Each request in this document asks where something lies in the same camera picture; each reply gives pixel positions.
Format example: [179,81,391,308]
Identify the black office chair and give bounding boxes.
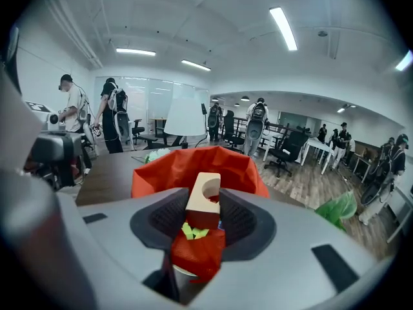
[131,118,146,145]
[263,129,310,178]
[222,110,246,154]

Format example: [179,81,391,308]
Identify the beige fabric basket red lining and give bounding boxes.
[130,145,270,284]

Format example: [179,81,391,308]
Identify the beige wooden arch block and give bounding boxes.
[185,172,222,231]

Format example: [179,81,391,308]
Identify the light green plastic pieces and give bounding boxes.
[174,220,227,242]

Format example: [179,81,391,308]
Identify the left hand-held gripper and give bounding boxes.
[25,100,85,190]

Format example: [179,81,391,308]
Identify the potted green plant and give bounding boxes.
[314,191,358,232]

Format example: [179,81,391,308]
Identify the white artificial flower bouquet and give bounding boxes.
[143,147,172,165]

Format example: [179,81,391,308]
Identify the white shade table lamp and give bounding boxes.
[163,96,208,150]

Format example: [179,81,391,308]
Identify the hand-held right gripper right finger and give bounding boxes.
[193,188,385,310]

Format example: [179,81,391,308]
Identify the white desk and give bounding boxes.
[263,130,336,176]

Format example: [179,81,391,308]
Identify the ceiling light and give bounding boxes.
[116,47,157,57]
[269,6,298,52]
[181,59,212,72]
[395,50,413,72]

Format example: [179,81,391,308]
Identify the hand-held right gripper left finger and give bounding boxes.
[77,187,190,310]

